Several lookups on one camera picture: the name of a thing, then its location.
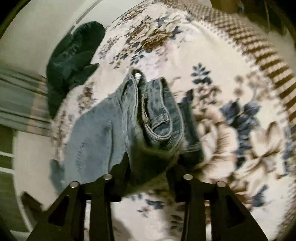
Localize floral bed blanket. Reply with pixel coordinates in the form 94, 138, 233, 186
51, 1, 295, 240

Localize striped green beige cloth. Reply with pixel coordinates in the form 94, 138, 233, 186
1, 65, 51, 137

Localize blue denim jeans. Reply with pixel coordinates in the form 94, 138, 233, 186
51, 69, 204, 194

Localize dark green folded cloth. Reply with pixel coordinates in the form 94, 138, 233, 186
46, 21, 105, 119

